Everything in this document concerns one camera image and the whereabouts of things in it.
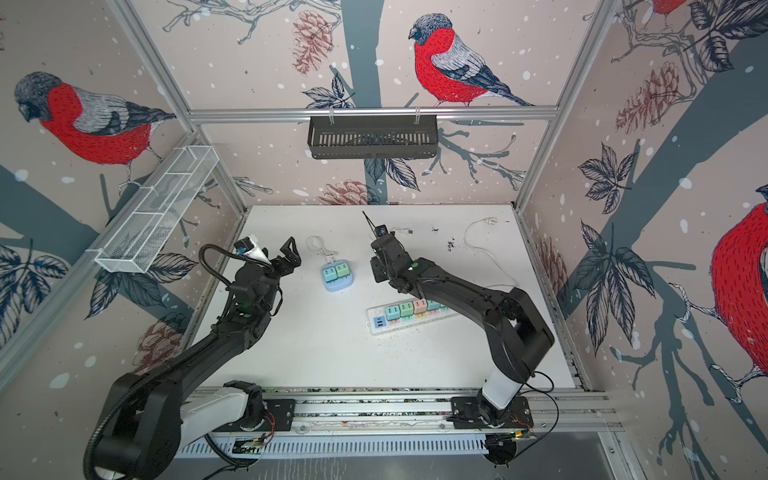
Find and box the green charger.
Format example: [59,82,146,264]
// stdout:
[399,302,414,318]

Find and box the green charger plug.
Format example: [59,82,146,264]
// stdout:
[335,261,351,279]

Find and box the pink charger plug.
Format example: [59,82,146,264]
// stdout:
[412,299,428,315]

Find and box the blue square power socket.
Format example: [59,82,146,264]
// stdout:
[321,260,354,292]

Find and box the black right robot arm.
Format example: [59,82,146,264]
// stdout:
[370,225,554,428]

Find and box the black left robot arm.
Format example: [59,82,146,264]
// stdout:
[82,238,302,479]

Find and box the white multicolour power strip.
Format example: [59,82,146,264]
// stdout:
[366,299,459,336]

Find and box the blue socket white cable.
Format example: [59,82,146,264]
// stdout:
[305,235,337,263]

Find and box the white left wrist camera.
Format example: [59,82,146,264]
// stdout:
[234,235,269,263]

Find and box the white power strip cable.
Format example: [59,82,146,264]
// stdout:
[461,217,518,290]

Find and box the black wire basket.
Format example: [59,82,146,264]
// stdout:
[307,115,439,160]

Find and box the white wire mesh shelf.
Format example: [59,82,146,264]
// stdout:
[95,145,219,273]

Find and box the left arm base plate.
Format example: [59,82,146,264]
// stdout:
[229,397,296,433]

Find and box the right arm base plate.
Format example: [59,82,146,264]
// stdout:
[447,395,533,430]

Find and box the aluminium mounting rail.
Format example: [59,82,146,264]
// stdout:
[179,388,619,460]

